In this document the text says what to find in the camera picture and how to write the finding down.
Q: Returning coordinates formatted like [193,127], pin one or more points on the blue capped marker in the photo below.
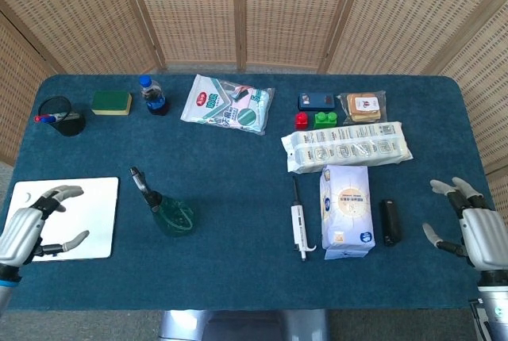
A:
[51,119]

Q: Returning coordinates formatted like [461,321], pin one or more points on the long cream printed package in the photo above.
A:
[345,146]

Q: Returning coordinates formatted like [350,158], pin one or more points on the bamboo folding screen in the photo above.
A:
[198,8]

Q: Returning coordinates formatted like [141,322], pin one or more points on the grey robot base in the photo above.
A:
[238,325]

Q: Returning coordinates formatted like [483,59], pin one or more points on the white board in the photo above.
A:
[95,214]

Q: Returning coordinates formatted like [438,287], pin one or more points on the biscuit pack in clear wrapper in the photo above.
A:
[363,107]

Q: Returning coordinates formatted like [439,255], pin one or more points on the black mesh pen holder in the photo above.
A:
[71,125]

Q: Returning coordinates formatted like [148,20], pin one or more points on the cola bottle with blue cap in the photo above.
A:
[152,99]

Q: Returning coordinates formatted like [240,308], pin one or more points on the cleaning cloth plastic package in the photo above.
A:
[226,105]

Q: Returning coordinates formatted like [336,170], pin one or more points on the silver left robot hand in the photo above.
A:
[20,234]

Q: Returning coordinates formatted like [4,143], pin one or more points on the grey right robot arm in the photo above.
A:
[494,301]

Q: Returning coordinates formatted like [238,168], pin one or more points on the dark blue rectangular box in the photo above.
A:
[317,101]

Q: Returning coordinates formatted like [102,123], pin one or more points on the green and yellow sponge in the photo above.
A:
[111,102]

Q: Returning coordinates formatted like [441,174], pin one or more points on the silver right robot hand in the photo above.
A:
[488,238]

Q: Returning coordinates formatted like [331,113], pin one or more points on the red capped marker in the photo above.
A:
[38,119]

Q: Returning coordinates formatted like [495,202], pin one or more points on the red toy block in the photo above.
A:
[301,121]

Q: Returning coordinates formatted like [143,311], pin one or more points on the green transparent spray bottle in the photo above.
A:
[174,218]

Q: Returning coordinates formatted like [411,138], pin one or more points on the black stapler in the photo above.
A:
[391,222]

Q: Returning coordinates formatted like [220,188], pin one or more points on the green toy block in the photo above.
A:
[325,120]

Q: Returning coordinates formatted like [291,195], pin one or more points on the lilac tissue pack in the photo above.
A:
[347,206]

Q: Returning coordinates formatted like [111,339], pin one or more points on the white pipette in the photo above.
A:
[298,222]

